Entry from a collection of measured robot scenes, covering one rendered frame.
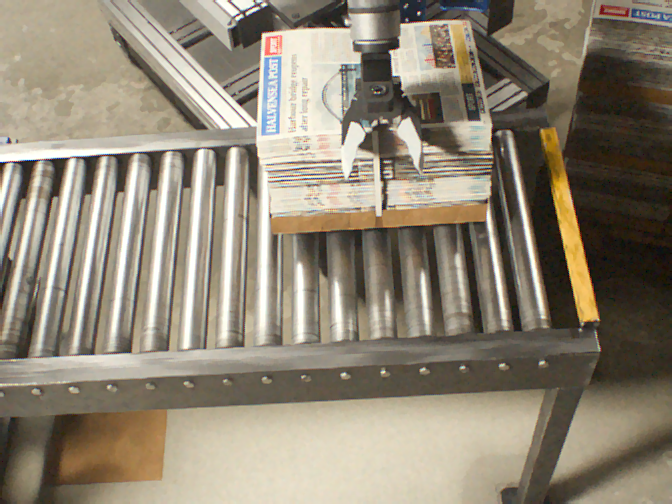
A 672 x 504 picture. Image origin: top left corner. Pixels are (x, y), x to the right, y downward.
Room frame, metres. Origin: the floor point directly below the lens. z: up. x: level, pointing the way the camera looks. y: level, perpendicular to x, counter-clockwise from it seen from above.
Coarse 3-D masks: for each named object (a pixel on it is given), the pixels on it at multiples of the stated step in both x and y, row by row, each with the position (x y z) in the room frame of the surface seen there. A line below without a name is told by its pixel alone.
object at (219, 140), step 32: (224, 128) 1.26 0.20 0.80; (256, 128) 1.25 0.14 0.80; (512, 128) 1.18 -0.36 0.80; (0, 160) 1.24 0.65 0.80; (32, 160) 1.23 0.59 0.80; (64, 160) 1.23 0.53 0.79; (96, 160) 1.22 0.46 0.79; (128, 160) 1.22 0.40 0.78; (160, 160) 1.22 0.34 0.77; (192, 160) 1.21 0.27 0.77; (224, 160) 1.21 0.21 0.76; (256, 160) 1.21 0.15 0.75
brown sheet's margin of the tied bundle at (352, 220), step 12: (288, 216) 0.96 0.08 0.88; (300, 216) 0.96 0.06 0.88; (312, 216) 0.95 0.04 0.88; (324, 216) 0.95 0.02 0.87; (336, 216) 0.95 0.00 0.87; (348, 216) 0.95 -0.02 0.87; (360, 216) 0.95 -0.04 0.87; (276, 228) 0.96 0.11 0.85; (288, 228) 0.95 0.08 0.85; (300, 228) 0.95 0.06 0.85; (312, 228) 0.95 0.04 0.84; (324, 228) 0.95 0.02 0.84; (336, 228) 0.95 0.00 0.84; (348, 228) 0.95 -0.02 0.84; (360, 228) 0.95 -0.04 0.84
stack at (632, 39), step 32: (608, 0) 1.49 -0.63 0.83; (640, 0) 1.48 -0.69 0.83; (608, 32) 1.44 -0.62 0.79; (640, 32) 1.41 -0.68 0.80; (608, 64) 1.43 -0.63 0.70; (640, 64) 1.41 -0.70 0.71; (576, 96) 1.62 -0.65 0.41; (608, 96) 1.43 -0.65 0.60; (576, 128) 1.44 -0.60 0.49; (608, 128) 1.42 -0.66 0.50; (640, 128) 1.39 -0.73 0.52; (576, 160) 1.44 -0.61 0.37; (576, 192) 1.44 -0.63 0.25; (608, 192) 1.41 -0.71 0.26; (640, 192) 1.38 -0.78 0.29; (608, 224) 1.42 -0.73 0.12; (608, 256) 1.39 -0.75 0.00; (640, 256) 1.36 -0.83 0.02
